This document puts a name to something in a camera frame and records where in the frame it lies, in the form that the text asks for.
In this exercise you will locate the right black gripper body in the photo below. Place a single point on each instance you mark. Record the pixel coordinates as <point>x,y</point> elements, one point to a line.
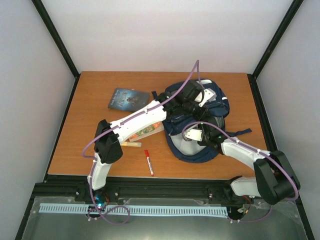
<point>207,137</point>

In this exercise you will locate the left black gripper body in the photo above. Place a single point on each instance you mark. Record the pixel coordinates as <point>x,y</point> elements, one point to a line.
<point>199,117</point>

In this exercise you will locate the navy blue student backpack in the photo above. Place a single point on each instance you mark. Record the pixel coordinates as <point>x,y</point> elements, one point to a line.
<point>195,125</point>

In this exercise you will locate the orange green thick paperback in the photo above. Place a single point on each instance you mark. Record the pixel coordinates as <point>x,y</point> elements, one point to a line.
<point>147,131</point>

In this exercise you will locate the red marker pen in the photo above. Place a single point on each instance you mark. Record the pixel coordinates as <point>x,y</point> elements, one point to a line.
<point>149,162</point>

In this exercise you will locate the dark blue fantasy book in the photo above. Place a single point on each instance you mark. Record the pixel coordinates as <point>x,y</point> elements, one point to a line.
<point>128,100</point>

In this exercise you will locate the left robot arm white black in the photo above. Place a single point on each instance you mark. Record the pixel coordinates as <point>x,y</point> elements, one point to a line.
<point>105,149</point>

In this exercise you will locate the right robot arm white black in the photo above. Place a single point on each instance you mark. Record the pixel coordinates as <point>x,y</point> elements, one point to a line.
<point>275,179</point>

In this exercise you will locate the yellow highlighter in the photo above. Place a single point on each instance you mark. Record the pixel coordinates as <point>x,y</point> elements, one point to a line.
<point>131,144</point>

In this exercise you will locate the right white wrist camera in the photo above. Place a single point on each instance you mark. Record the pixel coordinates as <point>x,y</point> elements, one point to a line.
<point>192,134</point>

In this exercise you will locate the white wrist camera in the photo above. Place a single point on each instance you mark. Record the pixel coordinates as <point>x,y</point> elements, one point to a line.
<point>192,134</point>
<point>207,95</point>

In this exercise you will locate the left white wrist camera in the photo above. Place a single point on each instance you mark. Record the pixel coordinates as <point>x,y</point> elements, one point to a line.
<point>207,95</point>

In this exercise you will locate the right black frame post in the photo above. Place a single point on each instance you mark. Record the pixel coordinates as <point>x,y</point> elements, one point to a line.
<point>281,29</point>

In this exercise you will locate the black frame post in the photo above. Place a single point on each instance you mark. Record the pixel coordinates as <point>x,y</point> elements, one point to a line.
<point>44,15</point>
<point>281,29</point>

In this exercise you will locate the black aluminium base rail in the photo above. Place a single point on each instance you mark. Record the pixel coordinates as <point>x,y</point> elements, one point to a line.
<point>120,189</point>

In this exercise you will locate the light blue slotted cable duct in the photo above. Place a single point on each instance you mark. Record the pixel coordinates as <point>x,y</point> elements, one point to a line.
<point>137,210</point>

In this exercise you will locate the left black frame post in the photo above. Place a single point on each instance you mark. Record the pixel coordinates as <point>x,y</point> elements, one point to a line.
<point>44,15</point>

